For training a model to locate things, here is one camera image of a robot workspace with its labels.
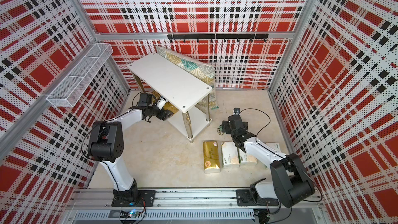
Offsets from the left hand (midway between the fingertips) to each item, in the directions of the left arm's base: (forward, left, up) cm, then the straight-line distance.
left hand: (169, 109), depth 99 cm
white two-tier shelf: (-9, -16, +24) cm, 31 cm away
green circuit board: (-55, +10, -6) cm, 56 cm away
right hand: (-11, -41, +2) cm, 43 cm away
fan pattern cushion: (+4, -24, +26) cm, 36 cm away
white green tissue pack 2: (-31, -46, -3) cm, 55 cm away
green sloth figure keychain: (-12, -33, -7) cm, 35 cm away
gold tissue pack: (-2, -2, +6) cm, 6 cm away
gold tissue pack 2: (-31, -27, -1) cm, 41 cm away
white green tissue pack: (-29, -38, -3) cm, 48 cm away
